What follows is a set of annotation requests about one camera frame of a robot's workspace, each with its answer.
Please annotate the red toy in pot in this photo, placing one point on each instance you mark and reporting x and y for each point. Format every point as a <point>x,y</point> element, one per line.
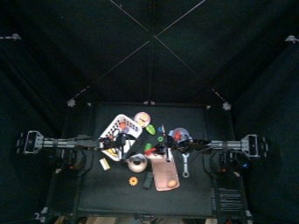
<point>177,135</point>

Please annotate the orange toy in basket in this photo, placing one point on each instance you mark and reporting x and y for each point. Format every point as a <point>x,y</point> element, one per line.
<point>123,125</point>

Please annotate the yellow toy in basket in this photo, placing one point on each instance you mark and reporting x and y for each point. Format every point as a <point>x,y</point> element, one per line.
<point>112,151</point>

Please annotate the white and yellow block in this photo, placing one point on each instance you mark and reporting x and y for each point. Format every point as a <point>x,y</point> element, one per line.
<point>104,164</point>

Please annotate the pink plate with fried egg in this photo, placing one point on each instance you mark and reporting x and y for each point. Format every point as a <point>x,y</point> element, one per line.
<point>141,119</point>

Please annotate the silver toy wrench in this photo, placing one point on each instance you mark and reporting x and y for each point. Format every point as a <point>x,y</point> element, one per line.
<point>186,164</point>

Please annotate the blue toy pot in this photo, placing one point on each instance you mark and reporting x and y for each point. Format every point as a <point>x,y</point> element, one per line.
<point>179,134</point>

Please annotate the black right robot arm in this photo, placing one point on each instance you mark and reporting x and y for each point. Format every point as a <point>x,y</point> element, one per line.
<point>234,144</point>

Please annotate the tan toy egg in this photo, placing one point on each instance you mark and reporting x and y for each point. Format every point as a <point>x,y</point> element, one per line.
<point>172,183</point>

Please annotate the white printed label sticker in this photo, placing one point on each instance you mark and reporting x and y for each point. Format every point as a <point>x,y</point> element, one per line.
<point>230,199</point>

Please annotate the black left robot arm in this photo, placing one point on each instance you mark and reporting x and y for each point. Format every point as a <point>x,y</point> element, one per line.
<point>57,143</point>

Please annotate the white plastic laundry basket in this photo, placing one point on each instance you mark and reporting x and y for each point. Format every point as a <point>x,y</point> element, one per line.
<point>120,128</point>

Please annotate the green toy vegetable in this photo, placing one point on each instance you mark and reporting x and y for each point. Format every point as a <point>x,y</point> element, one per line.
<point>148,146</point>

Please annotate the green toy leaf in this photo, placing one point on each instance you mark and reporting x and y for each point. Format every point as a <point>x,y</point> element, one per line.
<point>151,129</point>

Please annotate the pink rectangular tray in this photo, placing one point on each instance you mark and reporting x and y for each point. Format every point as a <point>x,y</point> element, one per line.
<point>165,173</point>

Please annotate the patterned box with red circle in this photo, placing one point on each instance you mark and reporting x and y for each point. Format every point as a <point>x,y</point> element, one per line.
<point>148,180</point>

